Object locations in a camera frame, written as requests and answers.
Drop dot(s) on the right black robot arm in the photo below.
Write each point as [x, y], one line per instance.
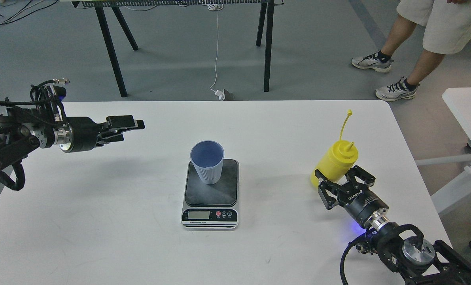
[402, 249]

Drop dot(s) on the yellow squeeze bottle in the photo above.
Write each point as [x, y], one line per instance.
[338, 159]

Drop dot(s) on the person in beige shorts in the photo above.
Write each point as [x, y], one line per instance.
[447, 29]

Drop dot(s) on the digital kitchen scale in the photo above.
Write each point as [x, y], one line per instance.
[212, 206]

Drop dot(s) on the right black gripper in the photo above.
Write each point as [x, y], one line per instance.
[359, 202]

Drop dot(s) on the black trestle table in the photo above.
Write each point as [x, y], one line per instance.
[189, 40]

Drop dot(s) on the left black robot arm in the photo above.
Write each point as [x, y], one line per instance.
[42, 123]

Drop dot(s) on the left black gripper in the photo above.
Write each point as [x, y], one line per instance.
[80, 134]

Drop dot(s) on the blue plastic cup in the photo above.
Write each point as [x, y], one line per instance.
[208, 158]

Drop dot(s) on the white power adapter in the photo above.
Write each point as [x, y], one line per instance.
[224, 95]

